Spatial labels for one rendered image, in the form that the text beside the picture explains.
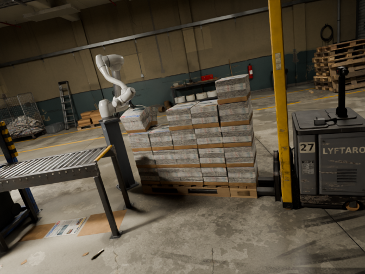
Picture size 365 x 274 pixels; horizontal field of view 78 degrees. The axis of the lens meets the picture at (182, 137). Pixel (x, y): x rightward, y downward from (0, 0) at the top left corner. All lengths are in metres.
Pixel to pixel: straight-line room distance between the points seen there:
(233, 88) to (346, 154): 1.09
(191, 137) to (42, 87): 9.05
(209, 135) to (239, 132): 0.31
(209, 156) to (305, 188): 0.97
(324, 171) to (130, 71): 8.21
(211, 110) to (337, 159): 1.18
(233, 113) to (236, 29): 7.35
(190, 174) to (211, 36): 7.23
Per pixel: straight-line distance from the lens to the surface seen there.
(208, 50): 9.28
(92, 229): 2.85
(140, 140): 2.79
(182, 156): 2.62
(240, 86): 2.25
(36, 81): 11.07
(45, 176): 2.49
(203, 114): 2.38
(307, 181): 2.37
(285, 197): 2.41
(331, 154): 2.28
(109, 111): 3.13
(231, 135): 2.38
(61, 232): 3.05
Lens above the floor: 1.47
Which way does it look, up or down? 16 degrees down
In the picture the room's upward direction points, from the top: 11 degrees counter-clockwise
